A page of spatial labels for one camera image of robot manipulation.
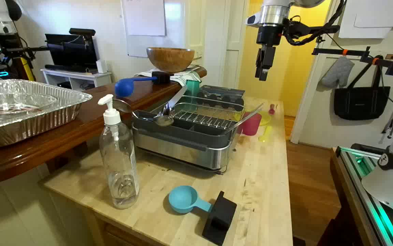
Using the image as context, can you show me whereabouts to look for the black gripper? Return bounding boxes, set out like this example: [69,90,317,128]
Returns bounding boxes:
[255,24,283,81]

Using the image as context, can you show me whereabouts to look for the purple plastic cup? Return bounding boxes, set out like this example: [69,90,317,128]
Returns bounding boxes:
[240,111,263,136]

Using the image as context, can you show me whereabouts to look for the yellow plastic spoon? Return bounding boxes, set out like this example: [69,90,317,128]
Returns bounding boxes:
[257,124,275,143]

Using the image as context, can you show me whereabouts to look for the teal plastic cup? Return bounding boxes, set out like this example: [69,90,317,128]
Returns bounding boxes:
[184,77,201,96]

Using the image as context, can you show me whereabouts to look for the grey cutlery tray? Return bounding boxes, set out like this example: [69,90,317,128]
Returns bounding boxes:
[190,83,246,111]

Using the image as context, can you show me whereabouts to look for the grey oven mitt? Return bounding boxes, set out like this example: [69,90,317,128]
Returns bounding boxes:
[317,54,356,90]

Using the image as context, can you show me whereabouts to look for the green striped cloth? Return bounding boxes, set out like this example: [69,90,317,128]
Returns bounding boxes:
[167,66,203,85]

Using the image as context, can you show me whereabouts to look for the wooden bowl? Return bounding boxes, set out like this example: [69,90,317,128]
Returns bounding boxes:
[144,44,196,73]

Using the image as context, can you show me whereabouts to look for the small black stand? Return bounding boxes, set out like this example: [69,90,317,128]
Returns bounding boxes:
[150,69,173,87]

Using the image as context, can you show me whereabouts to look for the black hanging bag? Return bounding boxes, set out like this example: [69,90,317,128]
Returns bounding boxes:
[332,57,391,121]

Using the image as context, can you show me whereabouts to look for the stainless steel dish rack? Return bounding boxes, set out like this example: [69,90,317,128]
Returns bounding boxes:
[129,96,248,174]

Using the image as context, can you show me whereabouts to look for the white upper cabinet doors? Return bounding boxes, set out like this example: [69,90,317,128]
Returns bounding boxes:
[338,0,393,40]

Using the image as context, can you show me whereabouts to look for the white paper sheet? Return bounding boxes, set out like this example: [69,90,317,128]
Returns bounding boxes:
[121,0,167,38]

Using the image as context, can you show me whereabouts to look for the blue measuring scoop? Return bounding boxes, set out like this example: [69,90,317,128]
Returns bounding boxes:
[166,184,214,215]

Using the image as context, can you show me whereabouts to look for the black plastic block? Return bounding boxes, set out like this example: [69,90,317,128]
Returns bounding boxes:
[200,189,238,246]

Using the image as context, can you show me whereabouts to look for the clear soap dispenser bottle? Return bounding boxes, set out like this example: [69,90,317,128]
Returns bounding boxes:
[96,92,140,210]

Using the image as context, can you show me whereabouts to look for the white shelf unit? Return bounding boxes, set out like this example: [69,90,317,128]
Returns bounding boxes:
[39,66,114,90]

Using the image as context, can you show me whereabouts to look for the black monitor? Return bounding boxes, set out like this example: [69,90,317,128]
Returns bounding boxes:
[43,27,100,73]

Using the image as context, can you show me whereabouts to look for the aluminium foil tray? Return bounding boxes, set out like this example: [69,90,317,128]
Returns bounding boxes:
[0,77,94,150]

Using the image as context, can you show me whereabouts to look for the brown wooden counter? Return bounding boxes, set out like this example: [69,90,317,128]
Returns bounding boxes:
[0,65,208,189]

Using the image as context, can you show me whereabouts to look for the black equipment stand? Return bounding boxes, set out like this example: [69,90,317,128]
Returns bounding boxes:
[0,32,50,80]

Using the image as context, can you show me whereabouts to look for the silver utensil handle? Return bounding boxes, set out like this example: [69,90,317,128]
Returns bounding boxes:
[225,102,267,135]

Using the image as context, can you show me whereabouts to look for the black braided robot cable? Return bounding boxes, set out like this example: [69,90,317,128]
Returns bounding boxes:
[281,0,346,46]

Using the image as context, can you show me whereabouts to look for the black clamp rail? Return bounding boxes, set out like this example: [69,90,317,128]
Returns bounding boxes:
[311,44,393,79]

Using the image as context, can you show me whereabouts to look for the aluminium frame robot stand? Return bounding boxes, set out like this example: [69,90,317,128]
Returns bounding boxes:
[330,143,393,246]

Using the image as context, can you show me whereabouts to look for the silver robot mount plate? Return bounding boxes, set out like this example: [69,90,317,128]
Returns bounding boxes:
[360,163,393,221]

